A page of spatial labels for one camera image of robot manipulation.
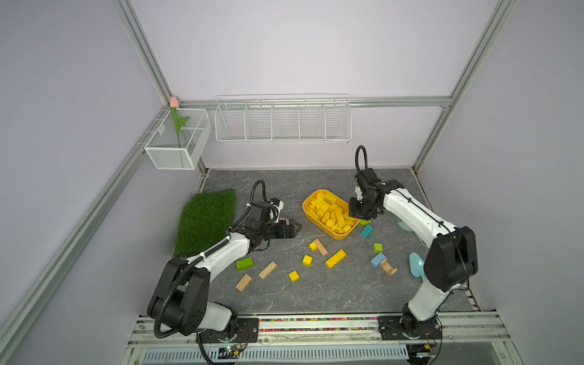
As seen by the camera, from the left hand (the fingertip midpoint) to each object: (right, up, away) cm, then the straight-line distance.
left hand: (292, 228), depth 86 cm
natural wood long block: (-10, -16, +1) cm, 19 cm away
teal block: (+31, -3, +10) cm, 33 cm away
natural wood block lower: (-18, -19, -3) cm, 26 cm away
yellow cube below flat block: (+6, -13, +1) cm, 14 cm away
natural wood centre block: (+11, -9, +5) cm, 15 cm away
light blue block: (+34, -13, +2) cm, 36 cm away
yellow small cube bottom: (+1, -18, -1) cm, 18 cm away
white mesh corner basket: (-44, +34, +2) cm, 56 cm away
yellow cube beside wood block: (+8, -8, +5) cm, 13 cm away
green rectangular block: (-19, -14, +1) cm, 23 cm away
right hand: (+23, +6, +2) cm, 24 cm away
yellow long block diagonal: (+17, -13, +3) cm, 22 cm away
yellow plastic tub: (+16, +4, +13) cm, 21 cm away
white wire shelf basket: (-5, +46, +12) cm, 48 cm away
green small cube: (+34, -8, +3) cm, 35 cm away
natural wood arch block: (+36, -15, +1) cm, 39 cm away
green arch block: (+31, +1, +11) cm, 33 cm away
